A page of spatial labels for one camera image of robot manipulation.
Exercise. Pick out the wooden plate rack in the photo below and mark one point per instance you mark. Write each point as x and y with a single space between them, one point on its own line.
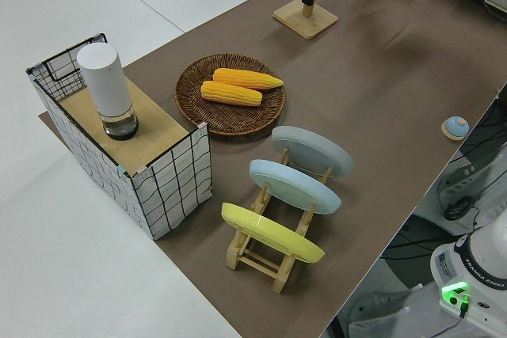
236 255

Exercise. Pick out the wooden mug stand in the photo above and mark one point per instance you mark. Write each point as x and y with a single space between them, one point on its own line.
313 23

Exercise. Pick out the small blue wooden bell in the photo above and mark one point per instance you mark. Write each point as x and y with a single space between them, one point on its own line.
455 128

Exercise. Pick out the grey plate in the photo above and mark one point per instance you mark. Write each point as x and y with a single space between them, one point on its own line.
313 148

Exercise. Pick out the light blue plate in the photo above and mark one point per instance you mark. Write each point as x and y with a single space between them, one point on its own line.
293 185

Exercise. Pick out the brown wicker basket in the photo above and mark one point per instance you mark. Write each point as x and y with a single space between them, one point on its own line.
198 112

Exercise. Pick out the yellow corn cob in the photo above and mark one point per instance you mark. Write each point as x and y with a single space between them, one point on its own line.
245 78
229 93

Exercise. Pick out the yellow plate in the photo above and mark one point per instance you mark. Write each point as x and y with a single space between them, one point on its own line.
269 231

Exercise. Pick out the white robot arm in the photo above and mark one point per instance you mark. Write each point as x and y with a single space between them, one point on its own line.
475 270

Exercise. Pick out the brown table mat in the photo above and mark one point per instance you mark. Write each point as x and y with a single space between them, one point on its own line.
376 77

